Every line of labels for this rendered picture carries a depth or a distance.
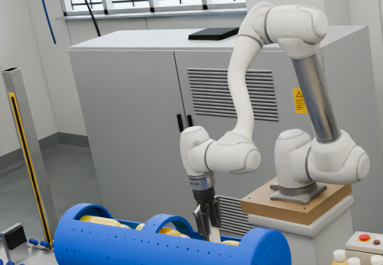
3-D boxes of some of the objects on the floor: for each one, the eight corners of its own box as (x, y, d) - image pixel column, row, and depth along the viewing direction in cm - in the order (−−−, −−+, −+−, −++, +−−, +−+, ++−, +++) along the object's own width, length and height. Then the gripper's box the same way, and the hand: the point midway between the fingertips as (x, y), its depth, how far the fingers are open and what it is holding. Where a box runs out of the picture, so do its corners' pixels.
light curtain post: (89, 378, 377) (11, 67, 329) (98, 380, 374) (20, 67, 325) (81, 385, 373) (1, 71, 324) (90, 388, 369) (9, 71, 321)
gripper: (207, 175, 252) (218, 236, 258) (179, 195, 239) (191, 258, 246) (224, 177, 247) (235, 239, 254) (198, 198, 235) (210, 261, 241)
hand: (212, 240), depth 249 cm, fingers closed on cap, 4 cm apart
